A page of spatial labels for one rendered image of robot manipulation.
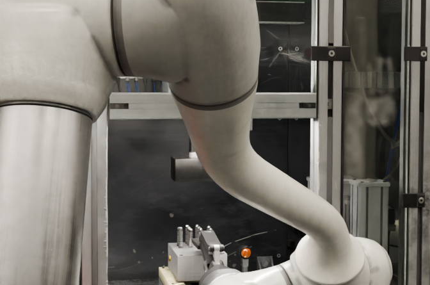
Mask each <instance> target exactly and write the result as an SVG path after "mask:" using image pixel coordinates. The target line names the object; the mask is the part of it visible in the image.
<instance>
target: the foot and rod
mask: <svg viewBox="0 0 430 285"><path fill-rule="evenodd" d="M171 179H173V180H174V181H175V182H197V181H213V180H212V178H211V177H210V176H209V175H208V173H207V172H206V171H205V169H204V168H203V166H202V164H201V163H200V161H199V159H198V157H197V155H196V152H195V150H194V148H193V144H192V143H191V139H190V138H189V156H171Z"/></svg>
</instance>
